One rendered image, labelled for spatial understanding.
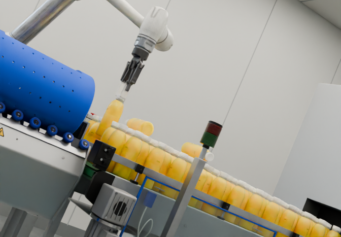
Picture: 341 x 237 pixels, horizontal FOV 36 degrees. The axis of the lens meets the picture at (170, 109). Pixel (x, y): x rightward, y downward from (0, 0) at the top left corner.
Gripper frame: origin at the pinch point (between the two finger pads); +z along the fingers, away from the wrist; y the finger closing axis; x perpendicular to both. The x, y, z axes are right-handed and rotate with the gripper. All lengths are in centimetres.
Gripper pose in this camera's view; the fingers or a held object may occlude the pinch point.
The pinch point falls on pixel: (123, 90)
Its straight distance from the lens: 234.6
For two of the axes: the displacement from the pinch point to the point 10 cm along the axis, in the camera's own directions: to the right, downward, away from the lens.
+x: 7.6, 4.0, 5.0
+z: -4.1, 9.1, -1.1
